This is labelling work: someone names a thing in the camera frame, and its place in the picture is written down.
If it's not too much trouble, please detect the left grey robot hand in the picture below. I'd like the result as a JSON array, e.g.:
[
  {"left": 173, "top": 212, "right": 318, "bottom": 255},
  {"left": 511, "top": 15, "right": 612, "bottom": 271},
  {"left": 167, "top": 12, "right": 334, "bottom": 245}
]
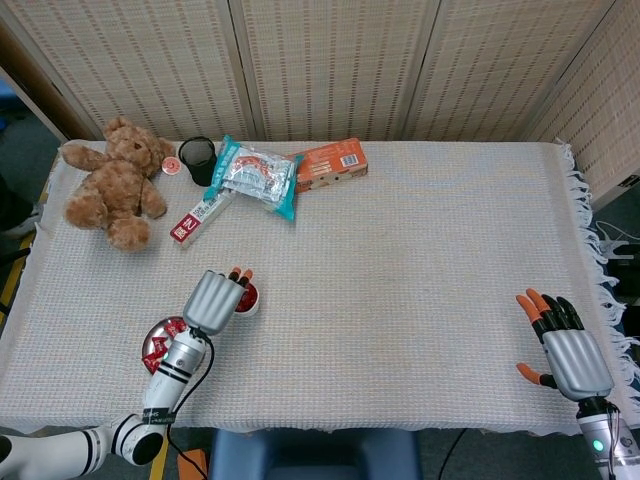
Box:
[{"left": 182, "top": 268, "right": 255, "bottom": 336}]

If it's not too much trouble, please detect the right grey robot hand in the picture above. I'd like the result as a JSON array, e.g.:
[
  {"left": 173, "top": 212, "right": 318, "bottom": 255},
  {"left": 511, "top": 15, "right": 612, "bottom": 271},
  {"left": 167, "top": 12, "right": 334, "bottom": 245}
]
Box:
[{"left": 515, "top": 288, "right": 615, "bottom": 401}]

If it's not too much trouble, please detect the white paper cup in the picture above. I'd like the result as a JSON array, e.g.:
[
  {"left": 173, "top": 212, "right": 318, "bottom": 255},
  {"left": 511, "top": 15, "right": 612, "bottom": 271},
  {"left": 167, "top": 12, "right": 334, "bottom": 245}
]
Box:
[{"left": 232, "top": 282, "right": 262, "bottom": 318}]

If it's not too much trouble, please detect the red candy pile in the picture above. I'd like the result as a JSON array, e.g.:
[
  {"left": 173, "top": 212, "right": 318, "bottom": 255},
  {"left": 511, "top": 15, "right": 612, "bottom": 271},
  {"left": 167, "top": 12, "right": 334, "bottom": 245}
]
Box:
[{"left": 141, "top": 319, "right": 190, "bottom": 376}]

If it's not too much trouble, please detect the black mesh pen holder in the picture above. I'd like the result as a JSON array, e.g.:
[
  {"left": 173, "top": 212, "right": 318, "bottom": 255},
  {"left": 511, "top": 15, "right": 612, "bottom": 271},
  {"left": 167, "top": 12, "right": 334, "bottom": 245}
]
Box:
[{"left": 177, "top": 136, "right": 219, "bottom": 188}]

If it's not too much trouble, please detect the long white red box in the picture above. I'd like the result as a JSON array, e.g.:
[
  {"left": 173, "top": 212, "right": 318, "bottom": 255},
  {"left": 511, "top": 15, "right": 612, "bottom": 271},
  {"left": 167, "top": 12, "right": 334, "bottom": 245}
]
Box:
[{"left": 169, "top": 192, "right": 235, "bottom": 250}]

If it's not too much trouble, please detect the teal silver snack bag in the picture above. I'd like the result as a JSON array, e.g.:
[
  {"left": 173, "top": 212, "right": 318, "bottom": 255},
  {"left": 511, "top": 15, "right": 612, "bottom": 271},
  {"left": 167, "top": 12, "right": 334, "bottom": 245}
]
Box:
[{"left": 202, "top": 133, "right": 305, "bottom": 223}]

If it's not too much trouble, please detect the brown teddy bear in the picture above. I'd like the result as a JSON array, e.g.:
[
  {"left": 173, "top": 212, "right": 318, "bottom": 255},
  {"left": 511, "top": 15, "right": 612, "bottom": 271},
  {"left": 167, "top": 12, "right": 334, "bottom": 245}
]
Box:
[{"left": 59, "top": 115, "right": 177, "bottom": 251}]

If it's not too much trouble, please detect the orange block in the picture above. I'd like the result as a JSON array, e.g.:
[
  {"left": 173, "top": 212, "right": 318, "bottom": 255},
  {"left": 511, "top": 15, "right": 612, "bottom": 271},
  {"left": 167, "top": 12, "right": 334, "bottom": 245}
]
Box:
[{"left": 177, "top": 448, "right": 209, "bottom": 480}]

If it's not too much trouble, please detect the orange biscuit box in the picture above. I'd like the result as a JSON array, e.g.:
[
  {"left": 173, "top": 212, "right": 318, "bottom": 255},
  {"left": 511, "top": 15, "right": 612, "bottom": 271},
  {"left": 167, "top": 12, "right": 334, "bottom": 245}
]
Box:
[{"left": 292, "top": 137, "right": 370, "bottom": 194}]

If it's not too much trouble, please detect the white woven tablecloth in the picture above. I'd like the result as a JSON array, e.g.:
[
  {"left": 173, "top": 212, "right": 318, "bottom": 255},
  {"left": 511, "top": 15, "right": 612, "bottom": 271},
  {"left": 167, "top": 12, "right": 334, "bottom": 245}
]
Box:
[{"left": 0, "top": 137, "right": 640, "bottom": 439}]

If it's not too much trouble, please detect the grey white shoe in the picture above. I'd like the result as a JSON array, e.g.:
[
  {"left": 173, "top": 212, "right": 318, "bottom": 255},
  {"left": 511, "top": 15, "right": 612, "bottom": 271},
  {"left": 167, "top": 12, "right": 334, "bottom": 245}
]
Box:
[{"left": 2, "top": 202, "right": 44, "bottom": 237}]

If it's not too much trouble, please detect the beige woven screen panel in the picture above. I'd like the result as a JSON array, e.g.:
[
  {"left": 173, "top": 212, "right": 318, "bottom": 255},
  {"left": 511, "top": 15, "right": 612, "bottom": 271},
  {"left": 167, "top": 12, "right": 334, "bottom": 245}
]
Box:
[
  {"left": 0, "top": 0, "right": 256, "bottom": 144},
  {"left": 228, "top": 0, "right": 444, "bottom": 144},
  {"left": 524, "top": 0, "right": 640, "bottom": 211},
  {"left": 402, "top": 0, "right": 619, "bottom": 144}
]

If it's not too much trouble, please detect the brown wooden board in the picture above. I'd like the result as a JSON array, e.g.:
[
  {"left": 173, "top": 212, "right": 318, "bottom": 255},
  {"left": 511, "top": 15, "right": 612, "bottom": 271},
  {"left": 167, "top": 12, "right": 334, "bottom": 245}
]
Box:
[{"left": 0, "top": 19, "right": 91, "bottom": 144}]

